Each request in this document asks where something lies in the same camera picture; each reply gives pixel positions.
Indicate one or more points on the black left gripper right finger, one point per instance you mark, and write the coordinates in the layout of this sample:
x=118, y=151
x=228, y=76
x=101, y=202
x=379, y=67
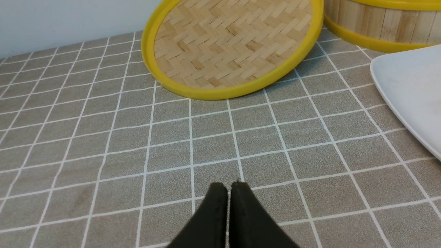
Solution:
x=250, y=226

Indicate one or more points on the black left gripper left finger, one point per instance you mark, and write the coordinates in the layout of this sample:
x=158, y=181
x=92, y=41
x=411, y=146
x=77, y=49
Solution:
x=207, y=227

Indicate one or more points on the yellow rimmed bamboo steamer lid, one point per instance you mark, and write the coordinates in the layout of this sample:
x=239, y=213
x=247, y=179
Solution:
x=222, y=49

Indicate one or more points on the white square plate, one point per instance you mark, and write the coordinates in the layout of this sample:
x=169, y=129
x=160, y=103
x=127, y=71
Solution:
x=410, y=84

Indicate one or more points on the grey checkered tablecloth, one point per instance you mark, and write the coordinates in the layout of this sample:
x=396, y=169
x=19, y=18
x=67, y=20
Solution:
x=95, y=153

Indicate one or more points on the yellow rimmed bamboo steamer basket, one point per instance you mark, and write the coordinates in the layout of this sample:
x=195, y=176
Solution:
x=385, y=25

